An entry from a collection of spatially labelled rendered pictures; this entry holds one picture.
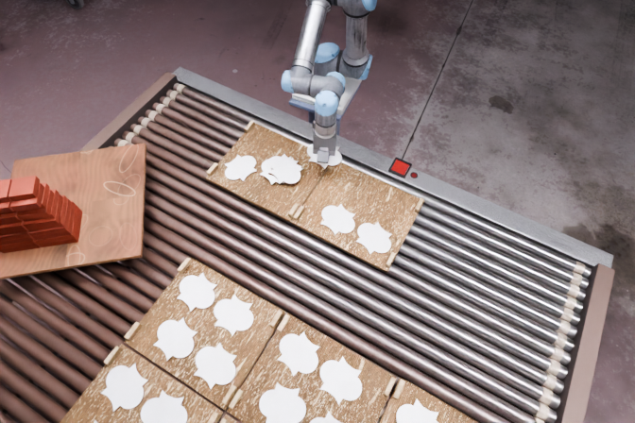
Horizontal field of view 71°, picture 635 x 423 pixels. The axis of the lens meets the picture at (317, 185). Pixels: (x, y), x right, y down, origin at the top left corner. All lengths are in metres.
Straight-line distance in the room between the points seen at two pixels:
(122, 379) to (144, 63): 2.80
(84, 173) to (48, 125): 1.86
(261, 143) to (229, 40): 2.14
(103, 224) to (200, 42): 2.52
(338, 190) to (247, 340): 0.67
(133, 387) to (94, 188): 0.73
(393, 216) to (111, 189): 1.08
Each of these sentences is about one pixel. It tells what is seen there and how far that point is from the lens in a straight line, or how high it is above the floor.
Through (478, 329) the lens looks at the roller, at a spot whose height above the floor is 0.92.
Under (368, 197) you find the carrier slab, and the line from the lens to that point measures 1.80.
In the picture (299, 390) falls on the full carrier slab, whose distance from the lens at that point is 1.53.
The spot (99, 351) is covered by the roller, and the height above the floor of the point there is 0.92.
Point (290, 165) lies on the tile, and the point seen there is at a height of 0.97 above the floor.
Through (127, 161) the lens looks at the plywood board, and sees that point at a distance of 1.90.
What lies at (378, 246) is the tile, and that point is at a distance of 1.69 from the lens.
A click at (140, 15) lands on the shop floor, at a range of 4.46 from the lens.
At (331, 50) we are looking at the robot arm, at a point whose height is 1.13.
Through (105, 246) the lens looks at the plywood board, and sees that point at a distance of 1.72.
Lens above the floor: 2.45
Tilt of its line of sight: 57 degrees down
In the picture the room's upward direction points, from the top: 1 degrees clockwise
